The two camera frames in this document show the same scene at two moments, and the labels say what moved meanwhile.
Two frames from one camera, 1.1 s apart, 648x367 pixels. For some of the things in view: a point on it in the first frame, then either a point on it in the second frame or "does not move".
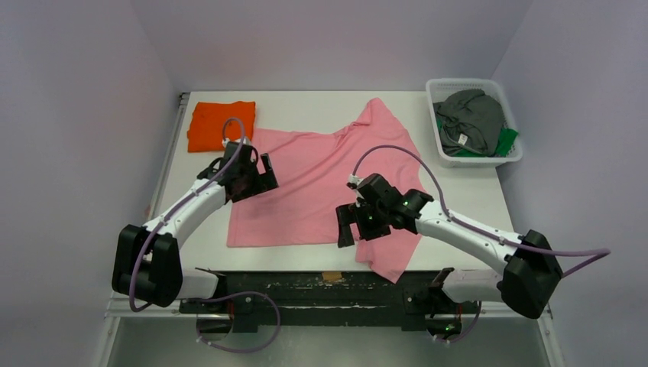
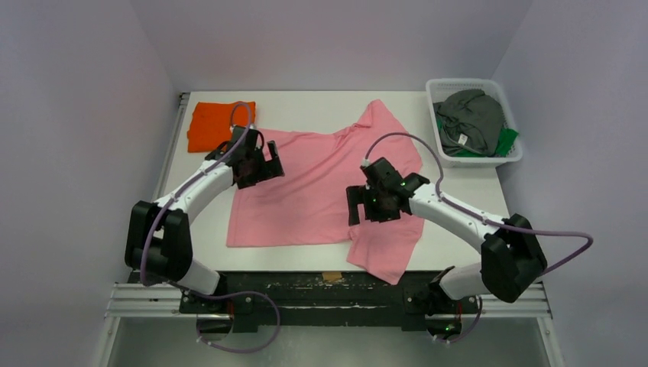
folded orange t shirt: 208,119 does not move
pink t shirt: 318,171 does not move
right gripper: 358,221 to 370,205
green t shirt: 508,136 does not move
